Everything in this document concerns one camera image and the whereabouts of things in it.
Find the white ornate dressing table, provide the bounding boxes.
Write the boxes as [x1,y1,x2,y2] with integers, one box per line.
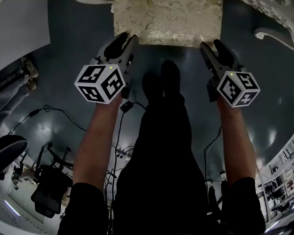
[24,0,294,52]

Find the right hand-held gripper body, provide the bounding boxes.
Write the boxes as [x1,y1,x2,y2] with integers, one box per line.
[207,63,261,108]

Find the person's black shoe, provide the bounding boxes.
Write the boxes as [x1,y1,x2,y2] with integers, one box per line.
[161,60,181,96]
[141,72,165,102]

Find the person's black clothing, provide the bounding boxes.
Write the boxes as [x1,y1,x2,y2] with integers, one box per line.
[57,92,267,235]

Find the white equipment shelf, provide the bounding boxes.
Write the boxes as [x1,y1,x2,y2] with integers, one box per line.
[256,136,294,235]

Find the person's right forearm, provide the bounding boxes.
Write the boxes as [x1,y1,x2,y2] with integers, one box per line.
[216,99,258,187]

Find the cream upholstered stool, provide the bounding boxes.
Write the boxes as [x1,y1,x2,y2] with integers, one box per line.
[111,0,223,48]

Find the white power strip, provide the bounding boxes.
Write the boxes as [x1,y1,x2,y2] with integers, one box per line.
[115,148,133,161]

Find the person's left forearm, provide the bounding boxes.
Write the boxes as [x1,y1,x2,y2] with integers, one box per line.
[72,99,123,188]

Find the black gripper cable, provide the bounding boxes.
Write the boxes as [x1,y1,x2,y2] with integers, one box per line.
[203,126,223,181]
[104,101,147,205]

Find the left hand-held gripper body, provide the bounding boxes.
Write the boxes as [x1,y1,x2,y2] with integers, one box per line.
[74,56,135,105]

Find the person's right black shoe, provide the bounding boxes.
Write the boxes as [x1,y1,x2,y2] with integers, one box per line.
[161,60,181,96]

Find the black office chair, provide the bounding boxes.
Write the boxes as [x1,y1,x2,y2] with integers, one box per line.
[30,143,74,219]

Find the black chair with grey rim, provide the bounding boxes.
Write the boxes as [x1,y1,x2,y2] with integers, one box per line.
[0,135,28,178]

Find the person's left black shoe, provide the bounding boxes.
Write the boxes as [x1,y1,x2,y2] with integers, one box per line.
[141,72,165,102]

